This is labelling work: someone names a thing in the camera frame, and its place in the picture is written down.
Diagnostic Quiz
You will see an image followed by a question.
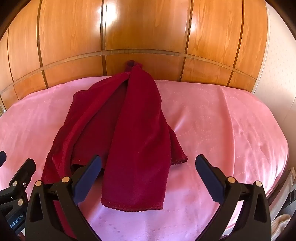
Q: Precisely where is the wooden panelled headboard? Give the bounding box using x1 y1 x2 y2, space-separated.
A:
0 0 270 112

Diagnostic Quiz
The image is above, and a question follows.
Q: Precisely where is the dark red velvet garment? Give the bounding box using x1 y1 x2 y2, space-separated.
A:
42 60 189 240

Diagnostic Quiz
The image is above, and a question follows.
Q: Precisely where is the dark bed frame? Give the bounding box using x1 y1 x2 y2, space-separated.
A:
266 169 296 210

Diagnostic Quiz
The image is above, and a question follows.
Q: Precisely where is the beige cloth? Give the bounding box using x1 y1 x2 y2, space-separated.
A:
270 213 292 241

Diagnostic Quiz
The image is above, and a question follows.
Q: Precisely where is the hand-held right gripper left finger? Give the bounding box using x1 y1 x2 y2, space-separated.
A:
25 155 102 241

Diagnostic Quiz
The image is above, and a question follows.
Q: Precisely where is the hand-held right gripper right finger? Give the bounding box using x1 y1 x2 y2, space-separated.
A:
195 154 271 241

